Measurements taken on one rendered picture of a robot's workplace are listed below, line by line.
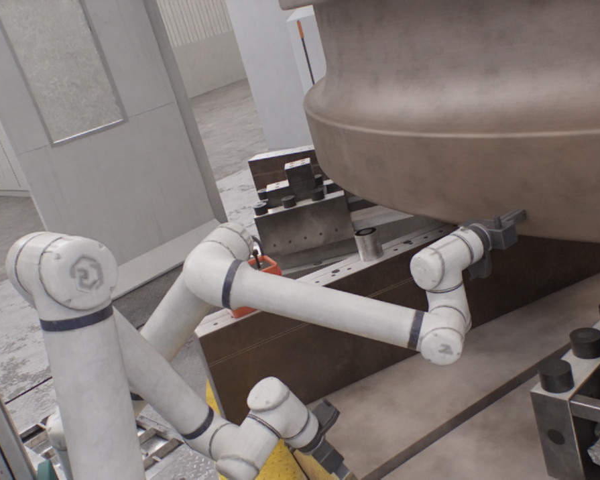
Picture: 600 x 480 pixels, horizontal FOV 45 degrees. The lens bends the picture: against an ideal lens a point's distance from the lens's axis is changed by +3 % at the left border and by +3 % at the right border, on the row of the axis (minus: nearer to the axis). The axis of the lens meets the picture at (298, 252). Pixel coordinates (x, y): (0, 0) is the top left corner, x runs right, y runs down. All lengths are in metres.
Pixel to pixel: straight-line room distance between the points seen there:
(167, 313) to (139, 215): 3.37
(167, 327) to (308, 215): 1.51
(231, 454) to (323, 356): 0.89
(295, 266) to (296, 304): 1.87
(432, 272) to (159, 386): 0.64
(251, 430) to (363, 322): 0.33
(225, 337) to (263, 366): 0.17
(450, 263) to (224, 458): 0.65
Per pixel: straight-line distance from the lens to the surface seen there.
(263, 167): 4.53
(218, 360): 2.22
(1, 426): 1.87
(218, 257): 1.63
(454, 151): 1.93
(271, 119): 7.46
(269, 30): 7.14
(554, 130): 1.73
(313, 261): 3.42
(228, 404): 2.30
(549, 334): 2.51
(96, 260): 1.21
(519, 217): 1.83
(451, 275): 1.62
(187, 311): 1.84
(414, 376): 2.39
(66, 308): 1.22
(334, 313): 1.55
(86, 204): 5.03
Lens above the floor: 1.55
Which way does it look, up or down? 19 degrees down
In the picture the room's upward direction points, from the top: 16 degrees counter-clockwise
